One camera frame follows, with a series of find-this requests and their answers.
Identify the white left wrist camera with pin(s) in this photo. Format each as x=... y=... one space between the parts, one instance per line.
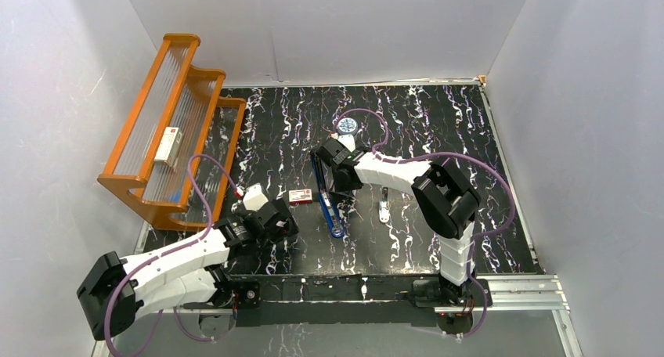
x=253 y=197

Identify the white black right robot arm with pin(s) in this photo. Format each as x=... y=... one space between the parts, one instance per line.
x=445 y=197

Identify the orange wooden tiered shelf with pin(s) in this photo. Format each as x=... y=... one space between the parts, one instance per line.
x=178 y=94

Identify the red white staples box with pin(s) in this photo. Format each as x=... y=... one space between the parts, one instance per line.
x=300 y=196

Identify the white light-blue staple remover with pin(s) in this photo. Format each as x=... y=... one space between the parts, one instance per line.
x=384 y=207

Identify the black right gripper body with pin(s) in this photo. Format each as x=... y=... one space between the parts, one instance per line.
x=340 y=185

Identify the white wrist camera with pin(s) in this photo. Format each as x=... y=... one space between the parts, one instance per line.
x=253 y=197
x=347 y=141

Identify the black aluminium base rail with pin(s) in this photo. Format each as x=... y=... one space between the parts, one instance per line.
x=359 y=299

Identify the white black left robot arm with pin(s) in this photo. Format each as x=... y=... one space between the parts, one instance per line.
x=118 y=291

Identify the blue black stapler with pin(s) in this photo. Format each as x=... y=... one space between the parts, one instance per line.
x=329 y=209

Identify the blue white round tin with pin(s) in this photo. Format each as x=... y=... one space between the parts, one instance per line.
x=347 y=126

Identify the white red box on shelf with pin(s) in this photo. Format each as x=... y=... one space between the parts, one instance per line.
x=168 y=148

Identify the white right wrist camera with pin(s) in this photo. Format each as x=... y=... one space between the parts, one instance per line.
x=347 y=141

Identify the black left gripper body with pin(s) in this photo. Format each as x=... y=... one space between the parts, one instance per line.
x=283 y=221

